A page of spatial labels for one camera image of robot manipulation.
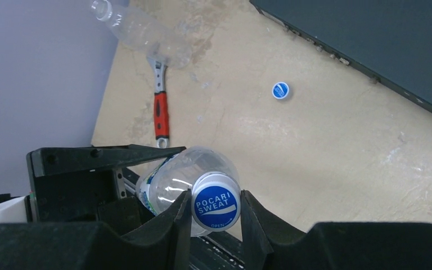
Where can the black flat electronics box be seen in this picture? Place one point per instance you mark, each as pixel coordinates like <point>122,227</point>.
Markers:
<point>389,41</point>

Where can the blue white bottle cap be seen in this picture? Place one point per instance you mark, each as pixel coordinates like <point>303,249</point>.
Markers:
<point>280,91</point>
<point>216,201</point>

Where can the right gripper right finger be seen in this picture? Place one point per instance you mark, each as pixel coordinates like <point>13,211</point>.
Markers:
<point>271,243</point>

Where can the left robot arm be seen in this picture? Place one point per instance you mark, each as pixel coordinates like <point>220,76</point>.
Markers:
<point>0,210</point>

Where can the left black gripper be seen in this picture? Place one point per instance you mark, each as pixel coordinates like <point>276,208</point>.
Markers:
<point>87,183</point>

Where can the clear plastic bottle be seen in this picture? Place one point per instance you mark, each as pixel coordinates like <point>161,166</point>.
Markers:
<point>143,33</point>
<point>167,178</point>

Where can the red handled adjustable wrench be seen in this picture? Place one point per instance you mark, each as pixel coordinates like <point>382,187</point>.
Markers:
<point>160,111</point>

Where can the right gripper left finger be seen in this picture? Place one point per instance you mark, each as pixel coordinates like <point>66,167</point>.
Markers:
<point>163,242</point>

